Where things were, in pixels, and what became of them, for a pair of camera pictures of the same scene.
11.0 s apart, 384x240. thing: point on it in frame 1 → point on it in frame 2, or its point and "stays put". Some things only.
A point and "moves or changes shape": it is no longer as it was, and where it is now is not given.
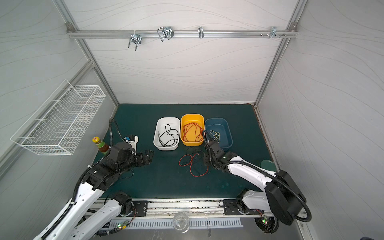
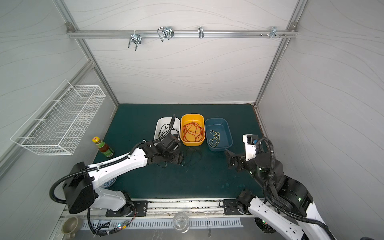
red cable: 187,127 moves or changes shape
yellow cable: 217,135 stays put
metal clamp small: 200,31 stays put
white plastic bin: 167,133 stays put
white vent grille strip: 167,223 stays put
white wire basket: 58,125 stays put
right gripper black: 210,151 → 238,161
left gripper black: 148,158 → 179,157
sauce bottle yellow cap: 102,147 stays put
